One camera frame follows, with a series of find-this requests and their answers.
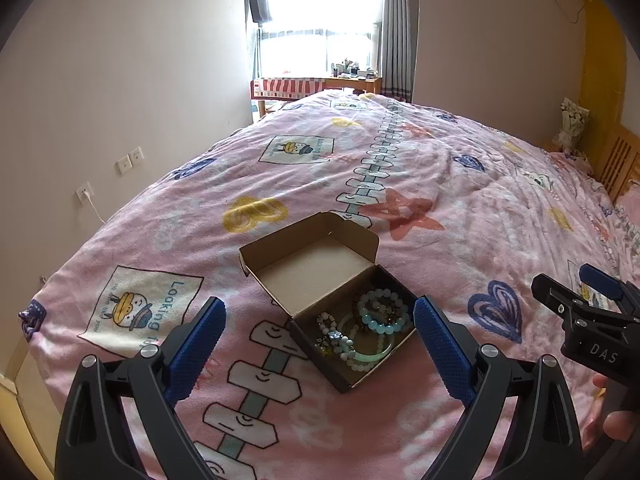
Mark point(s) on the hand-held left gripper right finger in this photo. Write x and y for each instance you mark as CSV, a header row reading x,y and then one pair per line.
x,y
442,350

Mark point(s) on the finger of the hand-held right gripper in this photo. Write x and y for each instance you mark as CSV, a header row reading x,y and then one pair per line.
x,y
600,280
550,292

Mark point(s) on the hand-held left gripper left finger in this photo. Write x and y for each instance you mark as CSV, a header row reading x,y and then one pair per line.
x,y
195,350

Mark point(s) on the green jade bangle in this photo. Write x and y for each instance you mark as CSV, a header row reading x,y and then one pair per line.
x,y
372,357

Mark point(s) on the black cardboard box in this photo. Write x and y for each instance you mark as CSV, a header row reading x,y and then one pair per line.
x,y
310,265

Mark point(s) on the person's right hand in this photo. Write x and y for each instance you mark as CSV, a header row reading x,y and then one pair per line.
x,y
622,422

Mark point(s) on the pink printed pillow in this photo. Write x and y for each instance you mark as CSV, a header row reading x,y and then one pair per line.
x,y
630,225

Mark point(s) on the wooden headboard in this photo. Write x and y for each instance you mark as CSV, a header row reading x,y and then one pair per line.
x,y
620,155

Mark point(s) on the pink printed blanket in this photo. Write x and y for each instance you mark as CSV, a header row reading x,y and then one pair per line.
x,y
450,185

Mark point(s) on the dried flower bouquet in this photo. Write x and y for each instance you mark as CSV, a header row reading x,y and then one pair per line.
x,y
570,120

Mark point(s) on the wooden desk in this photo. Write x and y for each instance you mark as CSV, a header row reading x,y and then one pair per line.
x,y
371,84

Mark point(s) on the red striped cloth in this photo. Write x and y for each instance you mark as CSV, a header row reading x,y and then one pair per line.
x,y
290,87

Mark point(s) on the grey curtain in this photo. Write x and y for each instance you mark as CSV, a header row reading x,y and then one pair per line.
x,y
397,50

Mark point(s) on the cluster of small bottles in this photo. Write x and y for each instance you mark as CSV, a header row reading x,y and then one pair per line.
x,y
350,67

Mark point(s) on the bright window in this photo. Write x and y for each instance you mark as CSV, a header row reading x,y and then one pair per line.
x,y
320,10

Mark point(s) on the white wall socket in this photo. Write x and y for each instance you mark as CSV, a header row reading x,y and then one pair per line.
x,y
85,193

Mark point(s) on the white wall switch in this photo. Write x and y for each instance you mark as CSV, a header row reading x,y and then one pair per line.
x,y
123,164
136,156

